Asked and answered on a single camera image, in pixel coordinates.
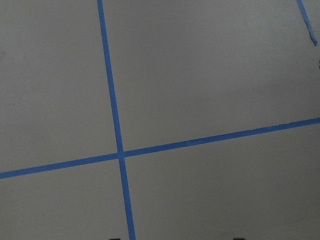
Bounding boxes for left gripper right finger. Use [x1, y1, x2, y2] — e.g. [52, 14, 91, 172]
[232, 237, 245, 240]

